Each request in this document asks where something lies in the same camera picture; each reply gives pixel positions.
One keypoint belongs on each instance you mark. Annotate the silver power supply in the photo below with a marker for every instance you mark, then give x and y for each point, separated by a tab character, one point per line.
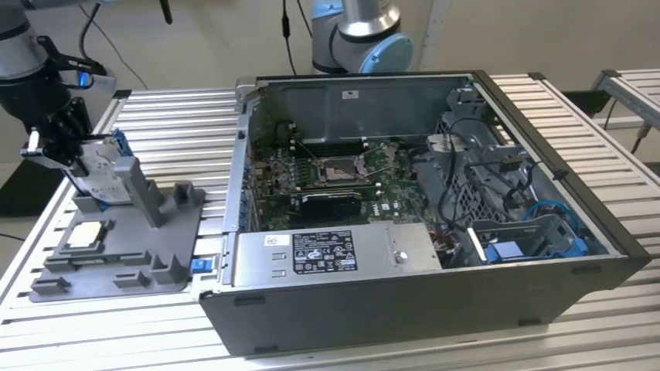
412	247

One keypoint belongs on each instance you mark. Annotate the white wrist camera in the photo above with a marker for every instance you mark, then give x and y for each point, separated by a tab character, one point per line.
100	81

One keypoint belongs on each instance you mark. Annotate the metal locking lever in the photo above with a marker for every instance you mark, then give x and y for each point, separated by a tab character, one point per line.
306	150

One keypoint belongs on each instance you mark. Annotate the green RAM stick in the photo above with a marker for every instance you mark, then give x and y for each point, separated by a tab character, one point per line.
102	258

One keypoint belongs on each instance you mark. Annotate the black box behind table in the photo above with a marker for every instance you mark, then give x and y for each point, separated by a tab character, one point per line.
585	102

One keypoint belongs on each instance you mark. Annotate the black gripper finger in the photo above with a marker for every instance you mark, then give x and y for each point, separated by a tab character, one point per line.
77	154
50	156

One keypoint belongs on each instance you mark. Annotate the black graphics card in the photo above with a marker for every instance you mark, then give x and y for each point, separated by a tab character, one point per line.
329	210

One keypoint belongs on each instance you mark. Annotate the black antenna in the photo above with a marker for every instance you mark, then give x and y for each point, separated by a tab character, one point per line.
165	11

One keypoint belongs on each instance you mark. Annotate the black stand with base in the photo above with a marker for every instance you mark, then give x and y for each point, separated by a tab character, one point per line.
25	189

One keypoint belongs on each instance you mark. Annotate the silver CPU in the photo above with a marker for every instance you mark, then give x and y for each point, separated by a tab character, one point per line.
86	235

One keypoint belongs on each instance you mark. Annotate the CPU socket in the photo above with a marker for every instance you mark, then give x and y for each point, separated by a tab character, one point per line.
340	170

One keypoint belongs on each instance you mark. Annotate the grey metal disk bay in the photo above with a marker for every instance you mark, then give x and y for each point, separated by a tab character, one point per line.
541	228

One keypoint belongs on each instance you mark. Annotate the black RAM slot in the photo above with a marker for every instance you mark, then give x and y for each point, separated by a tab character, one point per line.
334	188

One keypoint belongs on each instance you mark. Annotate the slatted metal side table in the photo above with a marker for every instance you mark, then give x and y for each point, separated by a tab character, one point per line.
633	89

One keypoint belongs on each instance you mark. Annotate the grey parts rack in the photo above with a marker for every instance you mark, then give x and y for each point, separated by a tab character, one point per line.
128	247

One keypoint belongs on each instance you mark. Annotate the green motherboard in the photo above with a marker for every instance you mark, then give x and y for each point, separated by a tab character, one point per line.
397	193

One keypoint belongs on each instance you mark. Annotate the open black PC case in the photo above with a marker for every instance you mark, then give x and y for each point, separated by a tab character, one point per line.
386	317

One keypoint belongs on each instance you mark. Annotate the blue disk carrier in bay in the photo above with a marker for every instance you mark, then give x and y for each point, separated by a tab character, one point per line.
508	251

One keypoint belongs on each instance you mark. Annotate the blue case latch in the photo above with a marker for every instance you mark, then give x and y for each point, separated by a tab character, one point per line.
201	266

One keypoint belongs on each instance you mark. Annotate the hard disk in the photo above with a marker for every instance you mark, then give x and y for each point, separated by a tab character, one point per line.
102	174

